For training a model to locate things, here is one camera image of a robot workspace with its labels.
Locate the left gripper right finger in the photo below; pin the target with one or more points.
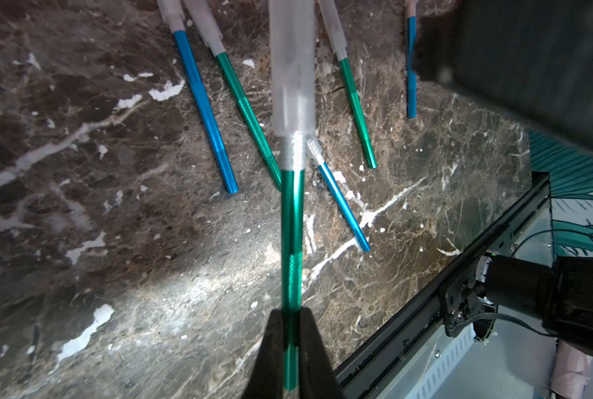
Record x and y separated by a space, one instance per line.
316 376

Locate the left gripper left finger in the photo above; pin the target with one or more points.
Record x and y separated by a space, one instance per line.
266 381

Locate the white slotted cable duct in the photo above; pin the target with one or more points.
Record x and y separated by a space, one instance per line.
445 355

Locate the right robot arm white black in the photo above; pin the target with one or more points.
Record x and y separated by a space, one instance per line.
561 296

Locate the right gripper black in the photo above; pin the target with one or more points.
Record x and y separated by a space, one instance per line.
529 60

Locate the black front mounting rail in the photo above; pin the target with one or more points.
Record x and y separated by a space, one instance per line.
365 373

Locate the green carving knife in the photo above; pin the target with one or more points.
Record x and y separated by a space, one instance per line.
293 97
338 41
212 36

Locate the blue carving knife front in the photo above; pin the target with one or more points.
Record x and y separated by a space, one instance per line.
315 152

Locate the blue carving knife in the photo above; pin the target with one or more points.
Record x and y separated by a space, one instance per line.
173 15
411 13
315 152

